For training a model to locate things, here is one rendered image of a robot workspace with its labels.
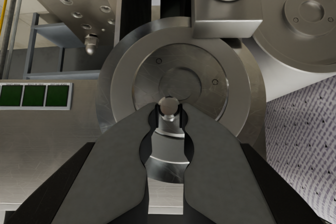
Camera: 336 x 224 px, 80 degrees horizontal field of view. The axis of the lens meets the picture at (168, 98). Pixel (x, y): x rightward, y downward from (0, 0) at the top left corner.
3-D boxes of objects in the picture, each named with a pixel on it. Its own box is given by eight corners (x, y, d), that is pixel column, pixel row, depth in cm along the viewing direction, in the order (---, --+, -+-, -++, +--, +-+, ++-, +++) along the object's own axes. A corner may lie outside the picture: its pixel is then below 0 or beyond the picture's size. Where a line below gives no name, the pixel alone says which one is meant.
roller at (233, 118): (266, 47, 17) (229, 186, 15) (211, 102, 42) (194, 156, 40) (138, 10, 18) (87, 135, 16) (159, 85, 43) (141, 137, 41)
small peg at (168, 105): (155, 115, 12) (160, 93, 13) (158, 119, 15) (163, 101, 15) (177, 120, 12) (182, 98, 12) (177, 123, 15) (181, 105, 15)
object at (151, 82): (242, 60, 16) (209, 153, 14) (235, 69, 18) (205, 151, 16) (154, 29, 17) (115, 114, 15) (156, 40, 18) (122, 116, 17)
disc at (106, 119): (284, 42, 18) (240, 212, 15) (281, 44, 19) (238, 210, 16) (131, -3, 19) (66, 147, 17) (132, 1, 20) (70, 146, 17)
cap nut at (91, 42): (96, 35, 52) (94, 52, 51) (101, 42, 56) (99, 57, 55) (82, 35, 52) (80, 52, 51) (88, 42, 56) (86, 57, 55)
